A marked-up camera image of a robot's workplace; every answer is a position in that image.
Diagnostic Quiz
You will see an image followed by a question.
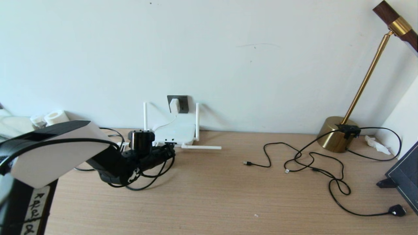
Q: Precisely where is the black inline cord switch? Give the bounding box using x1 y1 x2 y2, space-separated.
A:
337 124 362 139

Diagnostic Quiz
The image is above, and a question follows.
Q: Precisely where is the black lamp power cable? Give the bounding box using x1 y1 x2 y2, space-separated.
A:
284 127 407 217

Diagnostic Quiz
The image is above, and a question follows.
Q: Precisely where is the small clear plastic jar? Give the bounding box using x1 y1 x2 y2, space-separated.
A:
30 115 48 128

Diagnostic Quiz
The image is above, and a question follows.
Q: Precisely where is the grey wall power socket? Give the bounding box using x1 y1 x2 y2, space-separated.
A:
167 95 189 114

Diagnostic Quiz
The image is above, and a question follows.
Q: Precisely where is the pale upholstered furniture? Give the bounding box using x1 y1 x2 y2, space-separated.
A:
0 108 35 137

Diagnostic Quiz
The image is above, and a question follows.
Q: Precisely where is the black cable with silver connector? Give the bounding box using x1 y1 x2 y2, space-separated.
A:
284 151 344 181

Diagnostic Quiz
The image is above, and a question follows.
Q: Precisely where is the crumpled white tissue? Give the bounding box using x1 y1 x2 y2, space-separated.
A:
365 135 392 155

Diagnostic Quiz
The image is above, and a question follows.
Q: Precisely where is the white toilet paper roll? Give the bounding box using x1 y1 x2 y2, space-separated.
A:
44 110 70 126

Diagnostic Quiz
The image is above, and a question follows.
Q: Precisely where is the black ethernet cable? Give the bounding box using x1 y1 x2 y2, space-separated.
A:
74 127 176 191

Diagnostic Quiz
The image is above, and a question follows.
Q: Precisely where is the black USB cable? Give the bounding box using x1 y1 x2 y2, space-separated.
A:
244 142 352 196

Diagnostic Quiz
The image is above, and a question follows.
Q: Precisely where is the brass desk lamp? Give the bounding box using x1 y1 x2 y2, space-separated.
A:
317 0 418 153

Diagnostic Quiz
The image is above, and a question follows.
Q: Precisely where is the white wifi router with antennas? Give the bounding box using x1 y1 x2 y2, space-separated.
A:
144 102 222 150

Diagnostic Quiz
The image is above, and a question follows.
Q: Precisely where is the black plastic clip stand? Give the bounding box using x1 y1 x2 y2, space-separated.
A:
377 178 399 188

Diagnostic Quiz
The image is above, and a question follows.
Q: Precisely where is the short black lamp cord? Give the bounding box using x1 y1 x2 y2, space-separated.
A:
346 126 402 161

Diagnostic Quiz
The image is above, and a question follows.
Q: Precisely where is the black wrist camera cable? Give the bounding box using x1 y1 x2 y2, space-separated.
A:
0 138 170 180

